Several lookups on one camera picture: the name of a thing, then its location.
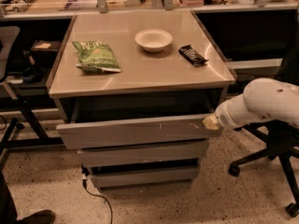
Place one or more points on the grey drawer cabinet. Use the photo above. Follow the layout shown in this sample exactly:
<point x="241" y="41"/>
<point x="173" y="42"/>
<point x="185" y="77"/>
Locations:
<point x="149" y="85"/>

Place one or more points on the green chip bag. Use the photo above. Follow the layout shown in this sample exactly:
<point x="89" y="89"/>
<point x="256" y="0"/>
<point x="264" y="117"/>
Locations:
<point x="95" y="57"/>

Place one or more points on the grey drawer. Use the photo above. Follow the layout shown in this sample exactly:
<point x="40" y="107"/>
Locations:
<point x="173" y="151"/>
<point x="124" y="132"/>
<point x="145" y="177"/>

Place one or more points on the white bowl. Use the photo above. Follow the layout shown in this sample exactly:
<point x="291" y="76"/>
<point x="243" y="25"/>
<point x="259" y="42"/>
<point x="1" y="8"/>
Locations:
<point x="153" y="40"/>

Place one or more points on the grey bottom drawer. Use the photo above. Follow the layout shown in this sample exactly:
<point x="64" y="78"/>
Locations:
<point x="145" y="177"/>

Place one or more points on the grey top drawer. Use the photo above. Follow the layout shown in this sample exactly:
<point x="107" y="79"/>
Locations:
<point x="124" y="132"/>

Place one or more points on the black box under desk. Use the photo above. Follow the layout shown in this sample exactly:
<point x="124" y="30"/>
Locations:
<point x="45" y="52"/>

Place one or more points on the grey office chair left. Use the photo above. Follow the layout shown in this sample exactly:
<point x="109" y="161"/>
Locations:
<point x="8" y="35"/>

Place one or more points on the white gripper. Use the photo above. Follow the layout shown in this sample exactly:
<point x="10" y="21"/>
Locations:
<point x="222" y="116"/>

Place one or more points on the black snack bar wrapper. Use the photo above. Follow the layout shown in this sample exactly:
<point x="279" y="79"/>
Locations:
<point x="192" y="56"/>

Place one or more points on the dark shoe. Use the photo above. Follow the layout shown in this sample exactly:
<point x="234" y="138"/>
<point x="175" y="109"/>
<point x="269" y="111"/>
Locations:
<point x="40" y="217"/>

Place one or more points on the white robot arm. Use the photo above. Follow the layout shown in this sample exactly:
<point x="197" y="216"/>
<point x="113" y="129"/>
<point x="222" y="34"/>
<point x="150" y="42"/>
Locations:
<point x="262" y="100"/>

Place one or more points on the grey middle drawer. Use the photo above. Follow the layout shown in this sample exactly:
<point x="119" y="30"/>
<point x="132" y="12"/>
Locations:
<point x="173" y="151"/>

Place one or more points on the black office chair right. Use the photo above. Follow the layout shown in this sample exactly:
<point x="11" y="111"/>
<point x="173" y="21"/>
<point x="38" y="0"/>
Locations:
<point x="281" y="141"/>

